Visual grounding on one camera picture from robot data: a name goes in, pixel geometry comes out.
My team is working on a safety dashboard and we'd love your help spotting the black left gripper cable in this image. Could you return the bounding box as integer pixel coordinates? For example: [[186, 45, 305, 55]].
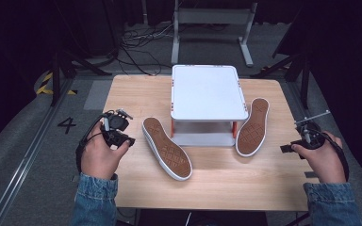
[[75, 114, 106, 174]]

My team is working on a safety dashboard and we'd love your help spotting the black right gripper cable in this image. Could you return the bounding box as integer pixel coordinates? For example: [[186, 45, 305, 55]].
[[319, 130, 351, 183]]

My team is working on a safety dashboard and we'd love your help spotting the yellow black hazard tape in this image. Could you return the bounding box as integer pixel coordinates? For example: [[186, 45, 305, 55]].
[[35, 71, 78, 96]]

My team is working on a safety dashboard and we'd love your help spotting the person's left hand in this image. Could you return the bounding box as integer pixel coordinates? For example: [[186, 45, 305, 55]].
[[80, 121, 132, 181]]

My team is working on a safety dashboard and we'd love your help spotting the tangle of black floor cables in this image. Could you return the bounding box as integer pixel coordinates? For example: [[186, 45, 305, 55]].
[[117, 22, 175, 77]]

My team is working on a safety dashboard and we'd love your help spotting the black metal stand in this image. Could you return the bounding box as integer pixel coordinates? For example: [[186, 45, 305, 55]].
[[50, 46, 113, 108], [249, 51, 313, 110]]

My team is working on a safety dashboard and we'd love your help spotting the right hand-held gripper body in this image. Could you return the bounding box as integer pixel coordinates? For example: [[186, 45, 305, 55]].
[[294, 109, 332, 151]]

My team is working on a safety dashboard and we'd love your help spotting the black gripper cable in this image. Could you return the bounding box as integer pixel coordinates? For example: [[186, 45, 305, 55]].
[[319, 130, 351, 183], [75, 114, 106, 174]]

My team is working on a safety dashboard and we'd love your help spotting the black canvas sneaker white sole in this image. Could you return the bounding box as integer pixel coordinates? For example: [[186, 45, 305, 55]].
[[235, 97, 271, 158], [141, 116, 193, 182]]

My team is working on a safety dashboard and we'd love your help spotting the person's right hand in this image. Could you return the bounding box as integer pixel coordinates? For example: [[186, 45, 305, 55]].
[[290, 130, 347, 185]]

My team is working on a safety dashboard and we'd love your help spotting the white two-tier shoe rack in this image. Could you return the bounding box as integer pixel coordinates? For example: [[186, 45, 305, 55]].
[[169, 64, 250, 148]]

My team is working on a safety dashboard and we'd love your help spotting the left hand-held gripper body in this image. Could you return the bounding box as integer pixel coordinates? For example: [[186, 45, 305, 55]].
[[100, 108, 134, 148]]

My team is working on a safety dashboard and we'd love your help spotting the grey metal desk frame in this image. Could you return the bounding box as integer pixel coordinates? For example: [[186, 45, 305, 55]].
[[170, 0, 259, 69]]

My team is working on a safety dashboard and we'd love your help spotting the metal floor rail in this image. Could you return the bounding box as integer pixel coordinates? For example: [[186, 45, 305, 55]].
[[0, 78, 74, 226]]

